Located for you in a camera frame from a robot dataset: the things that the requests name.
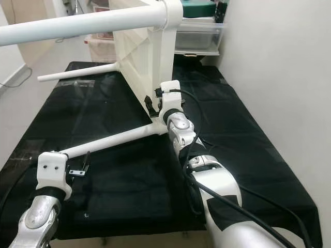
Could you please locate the black tablecloth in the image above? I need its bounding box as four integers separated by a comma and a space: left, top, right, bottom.
0, 61, 324, 241

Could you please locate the long clear tape strip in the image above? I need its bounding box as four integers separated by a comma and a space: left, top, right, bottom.
62, 80, 96, 89

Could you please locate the white lace cloth cover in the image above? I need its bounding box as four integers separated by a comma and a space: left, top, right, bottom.
85, 39, 117, 64

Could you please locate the clear plastic storage container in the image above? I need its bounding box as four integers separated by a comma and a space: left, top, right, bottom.
175, 20, 229, 56

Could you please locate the green pot lid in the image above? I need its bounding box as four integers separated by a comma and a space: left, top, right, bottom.
181, 0, 218, 19

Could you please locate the orange-lid clear storage box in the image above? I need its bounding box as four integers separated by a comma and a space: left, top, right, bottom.
91, 0, 115, 41

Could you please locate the dark framed tablet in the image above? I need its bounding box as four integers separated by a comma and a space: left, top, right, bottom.
213, 0, 229, 24

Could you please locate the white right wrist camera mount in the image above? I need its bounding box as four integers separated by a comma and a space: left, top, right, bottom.
158, 80, 185, 123

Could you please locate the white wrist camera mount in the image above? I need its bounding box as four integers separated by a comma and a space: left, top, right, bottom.
158, 80, 185, 123
37, 151, 73, 200

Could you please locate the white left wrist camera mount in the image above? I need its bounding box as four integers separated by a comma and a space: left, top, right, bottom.
37, 151, 73, 200

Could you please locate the thin black floor cable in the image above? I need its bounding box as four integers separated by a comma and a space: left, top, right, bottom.
0, 66, 33, 88

